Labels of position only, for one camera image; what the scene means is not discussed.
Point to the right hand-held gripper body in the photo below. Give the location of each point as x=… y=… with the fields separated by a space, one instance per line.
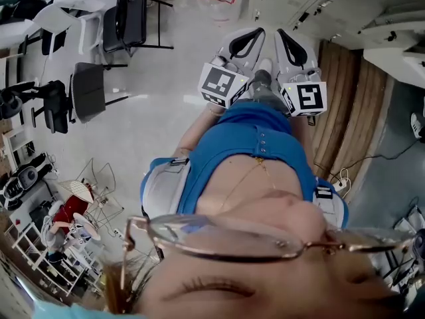
x=308 y=96

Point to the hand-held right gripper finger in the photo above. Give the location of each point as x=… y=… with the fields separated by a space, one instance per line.
x=282 y=42

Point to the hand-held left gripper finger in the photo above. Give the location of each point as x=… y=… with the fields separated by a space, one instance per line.
x=256 y=38

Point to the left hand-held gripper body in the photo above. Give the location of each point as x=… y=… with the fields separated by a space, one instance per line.
x=217 y=83

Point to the white locker door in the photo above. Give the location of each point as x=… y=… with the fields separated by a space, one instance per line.
x=391 y=65

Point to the person's right forearm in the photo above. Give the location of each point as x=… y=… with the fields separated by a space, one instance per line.
x=303 y=140

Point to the person's left forearm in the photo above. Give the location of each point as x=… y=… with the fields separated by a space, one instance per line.
x=199 y=128

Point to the white locker cabinet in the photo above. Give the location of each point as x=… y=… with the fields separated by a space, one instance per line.
x=299 y=2

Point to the person's white shoe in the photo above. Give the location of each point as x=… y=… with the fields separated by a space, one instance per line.
x=265 y=65

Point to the brown wooden board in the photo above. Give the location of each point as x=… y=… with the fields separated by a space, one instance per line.
x=348 y=111

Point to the person's grey trouser leg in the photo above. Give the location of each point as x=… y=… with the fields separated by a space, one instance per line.
x=265 y=90

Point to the clear water jug red cap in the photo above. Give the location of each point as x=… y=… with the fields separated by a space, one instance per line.
x=219 y=2

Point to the person's blue shirt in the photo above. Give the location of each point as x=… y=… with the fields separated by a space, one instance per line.
x=245 y=131

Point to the white power strip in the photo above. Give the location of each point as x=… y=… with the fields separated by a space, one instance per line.
x=342 y=181

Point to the grey folding chair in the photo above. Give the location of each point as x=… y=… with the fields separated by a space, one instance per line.
x=88 y=90

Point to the gold-rimmed glasses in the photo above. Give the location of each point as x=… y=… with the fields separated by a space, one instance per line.
x=232 y=234

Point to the black office chair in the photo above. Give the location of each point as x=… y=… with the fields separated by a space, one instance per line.
x=54 y=106

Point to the white plastic chair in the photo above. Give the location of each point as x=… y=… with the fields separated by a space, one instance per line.
x=56 y=18

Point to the woven conical hat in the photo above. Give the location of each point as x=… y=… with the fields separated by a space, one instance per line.
x=78 y=189

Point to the red cloth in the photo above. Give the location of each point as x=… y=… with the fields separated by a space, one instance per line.
x=71 y=208

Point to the black and white robot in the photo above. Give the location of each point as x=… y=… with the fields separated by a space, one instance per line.
x=25 y=179

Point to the white shelf unit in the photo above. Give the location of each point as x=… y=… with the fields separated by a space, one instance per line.
x=50 y=261

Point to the black metal-frame chair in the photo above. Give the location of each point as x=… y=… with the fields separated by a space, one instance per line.
x=127 y=22

